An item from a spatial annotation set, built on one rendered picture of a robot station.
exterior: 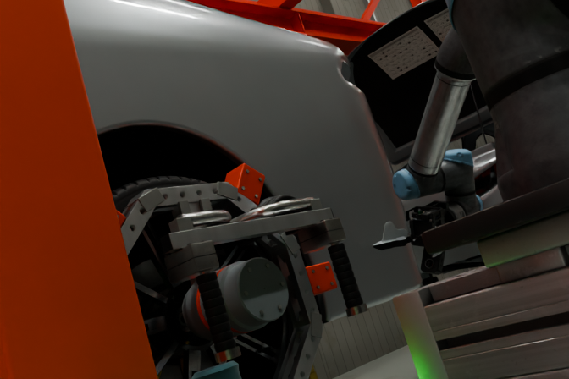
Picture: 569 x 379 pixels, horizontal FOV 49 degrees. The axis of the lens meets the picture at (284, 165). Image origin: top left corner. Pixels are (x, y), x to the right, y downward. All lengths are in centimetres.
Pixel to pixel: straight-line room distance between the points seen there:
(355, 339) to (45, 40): 709
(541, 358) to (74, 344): 46
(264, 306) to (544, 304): 77
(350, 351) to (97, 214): 695
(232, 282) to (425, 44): 350
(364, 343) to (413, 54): 421
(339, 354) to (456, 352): 692
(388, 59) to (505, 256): 414
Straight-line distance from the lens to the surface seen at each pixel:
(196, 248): 109
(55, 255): 74
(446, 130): 144
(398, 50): 460
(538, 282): 55
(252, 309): 123
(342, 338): 759
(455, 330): 60
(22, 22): 86
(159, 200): 135
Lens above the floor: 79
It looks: 13 degrees up
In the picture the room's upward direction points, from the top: 18 degrees counter-clockwise
